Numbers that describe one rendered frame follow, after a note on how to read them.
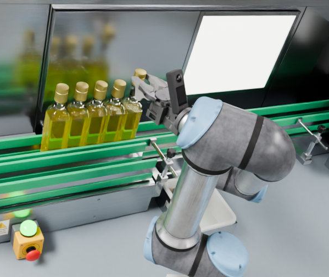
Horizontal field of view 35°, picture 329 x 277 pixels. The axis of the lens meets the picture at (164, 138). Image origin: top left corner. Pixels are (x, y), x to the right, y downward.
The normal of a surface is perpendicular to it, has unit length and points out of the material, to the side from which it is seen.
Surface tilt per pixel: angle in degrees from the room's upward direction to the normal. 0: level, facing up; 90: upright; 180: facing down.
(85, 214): 90
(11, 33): 90
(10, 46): 90
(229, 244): 7
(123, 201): 90
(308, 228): 0
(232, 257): 7
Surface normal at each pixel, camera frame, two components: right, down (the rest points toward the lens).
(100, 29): 0.46, 0.64
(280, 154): 0.54, 0.25
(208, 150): -0.29, 0.63
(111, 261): 0.25, -0.76
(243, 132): 0.00, -0.21
